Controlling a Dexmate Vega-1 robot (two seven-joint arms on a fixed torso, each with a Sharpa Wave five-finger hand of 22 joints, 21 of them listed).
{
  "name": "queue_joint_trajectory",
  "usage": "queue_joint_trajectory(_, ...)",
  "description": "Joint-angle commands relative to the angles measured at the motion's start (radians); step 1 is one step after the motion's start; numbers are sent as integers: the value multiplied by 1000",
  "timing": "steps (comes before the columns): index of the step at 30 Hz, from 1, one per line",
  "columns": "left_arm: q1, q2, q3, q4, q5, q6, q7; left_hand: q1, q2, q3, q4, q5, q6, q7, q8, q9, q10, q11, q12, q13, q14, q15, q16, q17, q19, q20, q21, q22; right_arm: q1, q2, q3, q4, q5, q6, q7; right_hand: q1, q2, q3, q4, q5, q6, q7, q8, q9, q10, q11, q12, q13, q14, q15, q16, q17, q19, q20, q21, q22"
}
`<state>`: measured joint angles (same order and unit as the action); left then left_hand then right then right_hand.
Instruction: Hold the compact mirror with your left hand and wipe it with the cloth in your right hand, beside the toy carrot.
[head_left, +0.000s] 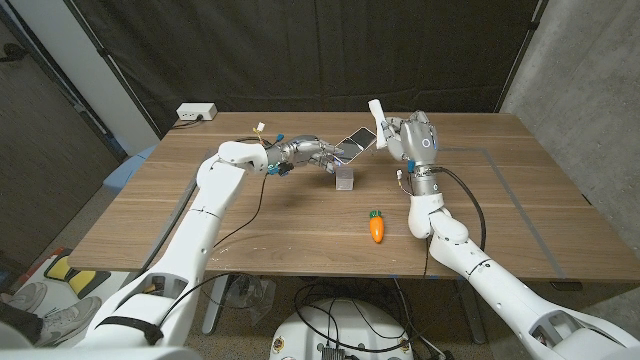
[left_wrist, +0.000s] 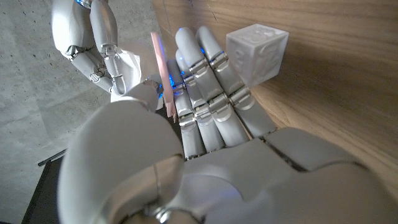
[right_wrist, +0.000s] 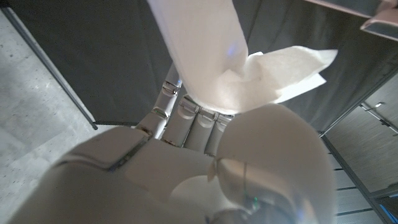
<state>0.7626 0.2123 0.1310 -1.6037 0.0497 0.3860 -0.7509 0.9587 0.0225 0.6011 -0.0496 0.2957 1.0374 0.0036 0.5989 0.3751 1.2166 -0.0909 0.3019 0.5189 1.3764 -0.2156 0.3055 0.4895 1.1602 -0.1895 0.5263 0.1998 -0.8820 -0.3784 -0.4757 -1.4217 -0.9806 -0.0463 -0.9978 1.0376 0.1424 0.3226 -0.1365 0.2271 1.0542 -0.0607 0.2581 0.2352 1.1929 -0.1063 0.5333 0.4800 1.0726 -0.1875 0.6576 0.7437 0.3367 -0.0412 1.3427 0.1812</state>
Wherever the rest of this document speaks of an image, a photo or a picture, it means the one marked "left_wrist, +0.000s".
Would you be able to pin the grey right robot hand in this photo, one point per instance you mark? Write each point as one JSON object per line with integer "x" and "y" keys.
{"x": 77, "y": 31}

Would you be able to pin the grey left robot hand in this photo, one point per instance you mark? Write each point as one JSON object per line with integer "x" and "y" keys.
{"x": 248, "y": 180}

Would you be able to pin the white embossed cube block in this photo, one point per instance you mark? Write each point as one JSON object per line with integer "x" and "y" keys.
{"x": 256, "y": 53}

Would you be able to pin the black backdrop pole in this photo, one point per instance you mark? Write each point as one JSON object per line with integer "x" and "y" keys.
{"x": 51, "y": 158}

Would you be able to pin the black backdrop curtain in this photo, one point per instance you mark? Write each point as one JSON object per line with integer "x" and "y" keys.
{"x": 40, "y": 193}

